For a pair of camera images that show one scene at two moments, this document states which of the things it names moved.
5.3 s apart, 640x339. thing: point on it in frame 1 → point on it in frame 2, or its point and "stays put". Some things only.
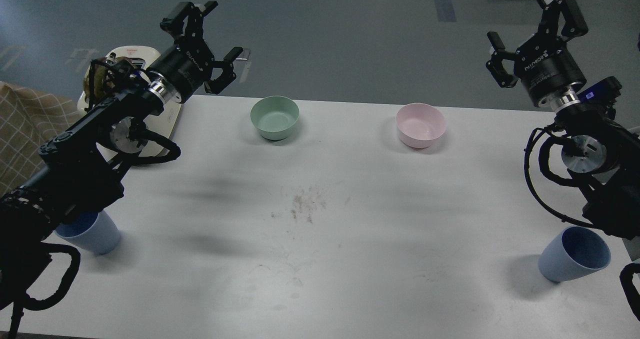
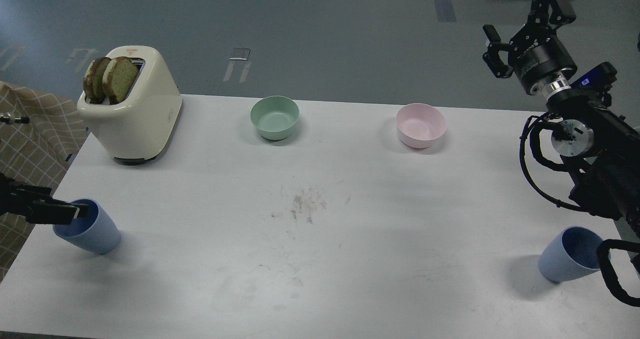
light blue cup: (97, 233) stays put
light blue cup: (575, 252) stays put
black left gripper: (187, 67) → (52, 213)
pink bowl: (418, 124) stays put
